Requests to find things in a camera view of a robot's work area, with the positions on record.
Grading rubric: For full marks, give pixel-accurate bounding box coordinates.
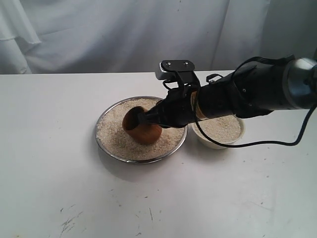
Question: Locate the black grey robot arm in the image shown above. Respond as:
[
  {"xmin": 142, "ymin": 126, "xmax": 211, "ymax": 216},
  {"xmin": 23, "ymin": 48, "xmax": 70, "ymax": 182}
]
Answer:
[{"xmin": 138, "ymin": 56, "xmax": 317, "ymax": 128}]

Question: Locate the white bowl of rice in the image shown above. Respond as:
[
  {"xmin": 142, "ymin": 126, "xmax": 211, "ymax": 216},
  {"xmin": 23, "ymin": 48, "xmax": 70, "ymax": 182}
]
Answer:
[{"xmin": 199, "ymin": 116, "xmax": 245, "ymax": 145}]

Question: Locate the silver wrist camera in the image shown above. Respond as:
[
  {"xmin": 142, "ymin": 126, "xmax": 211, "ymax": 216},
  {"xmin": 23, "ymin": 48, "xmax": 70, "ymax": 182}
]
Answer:
[{"xmin": 155, "ymin": 62, "xmax": 175, "ymax": 80}]

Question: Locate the round metal rice tray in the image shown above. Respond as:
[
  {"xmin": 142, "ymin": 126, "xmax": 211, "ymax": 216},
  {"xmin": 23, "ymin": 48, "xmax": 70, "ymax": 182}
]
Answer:
[{"xmin": 95, "ymin": 96, "xmax": 188, "ymax": 164}]

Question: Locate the black camera cable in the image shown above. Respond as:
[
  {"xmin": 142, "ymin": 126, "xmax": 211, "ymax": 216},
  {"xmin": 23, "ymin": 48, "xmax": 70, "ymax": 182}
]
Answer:
[{"xmin": 162, "ymin": 56, "xmax": 317, "ymax": 149}]

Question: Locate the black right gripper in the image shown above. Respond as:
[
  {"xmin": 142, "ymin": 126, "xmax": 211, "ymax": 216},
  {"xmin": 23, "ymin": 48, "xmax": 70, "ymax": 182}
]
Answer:
[{"xmin": 137, "ymin": 60, "xmax": 200, "ymax": 128}]

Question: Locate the white backdrop curtain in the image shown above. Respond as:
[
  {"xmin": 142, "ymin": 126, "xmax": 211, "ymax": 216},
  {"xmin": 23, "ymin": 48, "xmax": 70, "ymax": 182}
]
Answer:
[{"xmin": 0, "ymin": 0, "xmax": 317, "ymax": 74}]

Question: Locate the brown wooden cup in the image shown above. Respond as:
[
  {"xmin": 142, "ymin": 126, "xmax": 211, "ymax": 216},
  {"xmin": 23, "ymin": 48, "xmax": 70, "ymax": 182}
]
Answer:
[{"xmin": 122, "ymin": 106, "xmax": 162, "ymax": 145}]

